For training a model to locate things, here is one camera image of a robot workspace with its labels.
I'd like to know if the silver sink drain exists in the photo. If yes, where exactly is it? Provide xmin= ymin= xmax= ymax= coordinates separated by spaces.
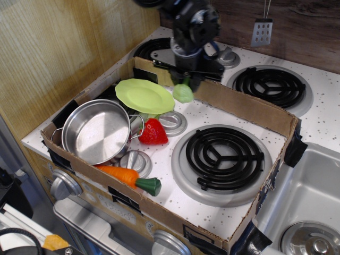
xmin=279 ymin=221 xmax=339 ymax=254

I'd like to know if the silver stove knob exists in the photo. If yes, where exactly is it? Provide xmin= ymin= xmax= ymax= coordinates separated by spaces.
xmin=117 ymin=150 xmax=152 ymax=178
xmin=158 ymin=111 xmax=188 ymax=137
xmin=212 ymin=47 xmax=241 ymax=72

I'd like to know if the light green plastic plate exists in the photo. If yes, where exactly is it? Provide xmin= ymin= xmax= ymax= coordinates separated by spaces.
xmin=115 ymin=78 xmax=175 ymax=115

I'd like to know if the back right black burner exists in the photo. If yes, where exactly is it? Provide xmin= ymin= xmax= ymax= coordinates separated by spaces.
xmin=226 ymin=65 xmax=313 ymax=117

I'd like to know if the silver front oven knob right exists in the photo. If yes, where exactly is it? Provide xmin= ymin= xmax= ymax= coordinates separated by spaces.
xmin=151 ymin=229 xmax=191 ymax=255

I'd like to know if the silver oven door handle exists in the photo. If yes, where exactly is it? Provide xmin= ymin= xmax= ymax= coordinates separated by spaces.
xmin=54 ymin=198 xmax=133 ymax=254

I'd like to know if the silver sink basin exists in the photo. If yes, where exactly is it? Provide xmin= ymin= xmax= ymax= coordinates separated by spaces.
xmin=256 ymin=143 xmax=339 ymax=254

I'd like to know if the orange toy carrot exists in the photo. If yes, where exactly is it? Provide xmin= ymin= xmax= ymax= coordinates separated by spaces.
xmin=96 ymin=165 xmax=162 ymax=197

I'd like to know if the light green toy broccoli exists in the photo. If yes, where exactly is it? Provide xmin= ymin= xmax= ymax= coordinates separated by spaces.
xmin=173 ymin=84 xmax=194 ymax=103

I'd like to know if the black cable bottom left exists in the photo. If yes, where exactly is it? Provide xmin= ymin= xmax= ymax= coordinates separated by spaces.
xmin=0 ymin=227 xmax=45 ymax=255

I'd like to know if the orange yellow object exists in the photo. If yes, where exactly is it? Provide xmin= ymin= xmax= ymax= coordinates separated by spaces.
xmin=42 ymin=234 xmax=69 ymax=251

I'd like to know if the black burner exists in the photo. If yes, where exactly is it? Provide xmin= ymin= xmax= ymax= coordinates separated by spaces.
xmin=171 ymin=125 xmax=273 ymax=207
xmin=129 ymin=38 xmax=175 ymax=65
xmin=226 ymin=65 xmax=313 ymax=117

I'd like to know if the red toy strawberry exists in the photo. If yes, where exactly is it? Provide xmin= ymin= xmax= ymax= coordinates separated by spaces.
xmin=138 ymin=118 xmax=168 ymax=145

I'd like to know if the silver oven knob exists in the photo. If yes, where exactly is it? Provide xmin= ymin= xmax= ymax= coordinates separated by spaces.
xmin=151 ymin=229 xmax=191 ymax=255
xmin=50 ymin=169 xmax=82 ymax=201

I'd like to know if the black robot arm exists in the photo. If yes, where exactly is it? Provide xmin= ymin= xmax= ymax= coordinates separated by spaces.
xmin=136 ymin=1 xmax=224 ymax=92

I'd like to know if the silver stove knob upper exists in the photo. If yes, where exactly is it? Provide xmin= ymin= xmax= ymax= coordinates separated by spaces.
xmin=158 ymin=111 xmax=188 ymax=137

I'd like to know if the front right black burner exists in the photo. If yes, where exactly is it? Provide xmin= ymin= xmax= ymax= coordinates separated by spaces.
xmin=171 ymin=125 xmax=273 ymax=207

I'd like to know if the hanging silver spatula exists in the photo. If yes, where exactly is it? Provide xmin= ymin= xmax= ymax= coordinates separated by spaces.
xmin=251 ymin=1 xmax=273 ymax=47

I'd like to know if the silver back stove knob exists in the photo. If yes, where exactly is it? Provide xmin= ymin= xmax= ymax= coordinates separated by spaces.
xmin=212 ymin=47 xmax=241 ymax=72

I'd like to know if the cardboard fence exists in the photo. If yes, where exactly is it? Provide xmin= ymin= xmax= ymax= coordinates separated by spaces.
xmin=40 ymin=56 xmax=308 ymax=255

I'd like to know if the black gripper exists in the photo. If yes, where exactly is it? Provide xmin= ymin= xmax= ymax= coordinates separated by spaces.
xmin=150 ymin=49 xmax=225 ymax=92

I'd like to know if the silver metal pan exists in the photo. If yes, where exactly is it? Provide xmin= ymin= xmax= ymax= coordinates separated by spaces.
xmin=51 ymin=99 xmax=145 ymax=165

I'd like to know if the silver stove knob lower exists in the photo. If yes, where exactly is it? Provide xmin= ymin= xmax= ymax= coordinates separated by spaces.
xmin=117 ymin=150 xmax=152 ymax=178

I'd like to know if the silver front oven knob left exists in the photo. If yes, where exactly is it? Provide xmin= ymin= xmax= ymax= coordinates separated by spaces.
xmin=50 ymin=169 xmax=82 ymax=201

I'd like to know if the back left black burner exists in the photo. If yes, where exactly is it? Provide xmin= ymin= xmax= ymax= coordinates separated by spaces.
xmin=129 ymin=38 xmax=175 ymax=65

